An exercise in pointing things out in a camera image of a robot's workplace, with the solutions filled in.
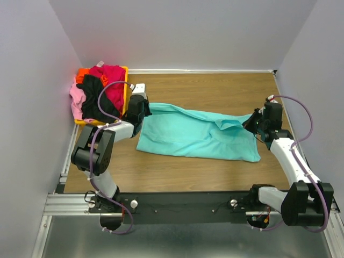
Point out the aluminium frame rail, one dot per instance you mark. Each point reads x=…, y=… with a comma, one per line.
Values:
x=73, y=232

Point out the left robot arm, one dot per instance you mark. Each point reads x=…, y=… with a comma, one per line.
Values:
x=93, y=150

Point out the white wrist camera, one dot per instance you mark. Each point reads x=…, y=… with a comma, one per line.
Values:
x=138, y=89
x=271, y=99

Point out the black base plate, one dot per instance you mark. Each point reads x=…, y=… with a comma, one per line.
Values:
x=182, y=208

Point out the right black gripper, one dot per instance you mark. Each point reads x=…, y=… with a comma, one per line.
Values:
x=248, y=123

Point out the yellow plastic bin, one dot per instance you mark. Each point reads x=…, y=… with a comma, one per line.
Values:
x=116, y=90

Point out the pink t shirt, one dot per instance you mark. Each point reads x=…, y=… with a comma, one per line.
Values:
x=78, y=97

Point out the turquoise t shirt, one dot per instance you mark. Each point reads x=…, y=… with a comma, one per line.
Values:
x=174, y=131

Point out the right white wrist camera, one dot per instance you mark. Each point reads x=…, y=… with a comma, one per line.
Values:
x=271, y=99

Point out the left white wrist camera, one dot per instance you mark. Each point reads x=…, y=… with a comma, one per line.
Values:
x=138, y=89

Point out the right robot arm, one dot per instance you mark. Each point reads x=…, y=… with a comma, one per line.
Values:
x=308, y=201

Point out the orange t shirt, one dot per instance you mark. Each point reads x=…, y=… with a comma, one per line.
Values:
x=86, y=71

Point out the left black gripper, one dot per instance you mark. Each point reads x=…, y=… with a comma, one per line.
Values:
x=146, y=103

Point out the black t shirt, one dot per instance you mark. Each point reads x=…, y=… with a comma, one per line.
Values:
x=92, y=87

